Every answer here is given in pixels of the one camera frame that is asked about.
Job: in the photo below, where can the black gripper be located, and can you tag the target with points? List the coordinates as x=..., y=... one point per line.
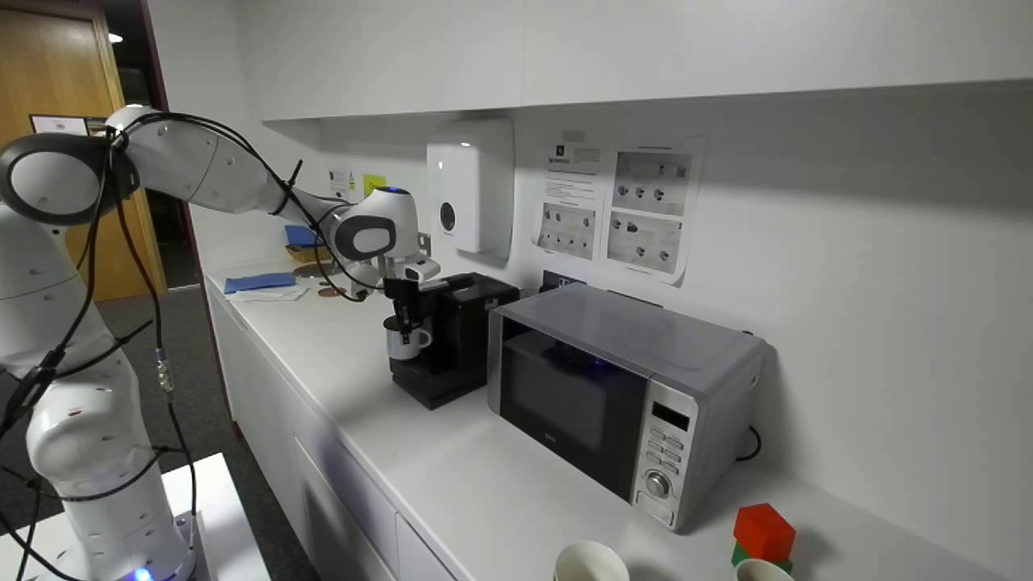
x=409, y=297

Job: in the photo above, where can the white enamel cup blue rim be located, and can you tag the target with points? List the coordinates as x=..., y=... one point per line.
x=409, y=345

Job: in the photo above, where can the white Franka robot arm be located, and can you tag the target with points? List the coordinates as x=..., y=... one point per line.
x=195, y=165

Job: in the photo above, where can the black coffee maker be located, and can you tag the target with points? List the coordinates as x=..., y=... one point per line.
x=469, y=334

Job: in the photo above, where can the white rounded cup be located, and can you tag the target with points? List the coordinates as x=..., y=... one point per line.
x=590, y=563

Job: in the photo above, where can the brown board stack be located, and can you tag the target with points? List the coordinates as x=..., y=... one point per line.
x=304, y=259

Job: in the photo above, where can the blue sponge block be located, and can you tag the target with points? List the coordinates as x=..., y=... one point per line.
x=301, y=235

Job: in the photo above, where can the flat blue cloth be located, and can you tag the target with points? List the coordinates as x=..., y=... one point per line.
x=260, y=282

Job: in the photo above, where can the white base cabinet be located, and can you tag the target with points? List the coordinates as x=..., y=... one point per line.
x=279, y=429

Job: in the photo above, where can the instruction poster with text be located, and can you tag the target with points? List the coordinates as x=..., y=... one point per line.
x=568, y=204

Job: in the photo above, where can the silver microwave oven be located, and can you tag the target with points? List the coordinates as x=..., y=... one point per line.
x=601, y=398

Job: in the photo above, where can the white robot mounting table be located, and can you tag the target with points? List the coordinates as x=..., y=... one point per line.
x=221, y=516

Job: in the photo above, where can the white door sign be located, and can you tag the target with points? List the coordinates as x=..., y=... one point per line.
x=60, y=124

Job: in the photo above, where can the green block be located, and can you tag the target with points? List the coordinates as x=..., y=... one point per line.
x=740, y=555

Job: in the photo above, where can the red block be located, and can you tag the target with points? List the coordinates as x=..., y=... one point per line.
x=763, y=529

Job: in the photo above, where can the white bowl edge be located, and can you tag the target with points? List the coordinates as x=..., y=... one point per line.
x=763, y=573

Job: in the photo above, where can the wooden door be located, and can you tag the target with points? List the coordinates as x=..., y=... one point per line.
x=52, y=65

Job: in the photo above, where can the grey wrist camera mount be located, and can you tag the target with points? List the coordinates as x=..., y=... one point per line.
x=422, y=267

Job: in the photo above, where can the white wall dispenser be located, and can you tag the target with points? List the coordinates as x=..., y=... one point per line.
x=452, y=193

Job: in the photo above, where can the yellow wall note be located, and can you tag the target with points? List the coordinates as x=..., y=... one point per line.
x=372, y=182

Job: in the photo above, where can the white wall cabinet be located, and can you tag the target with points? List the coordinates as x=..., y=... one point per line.
x=647, y=50

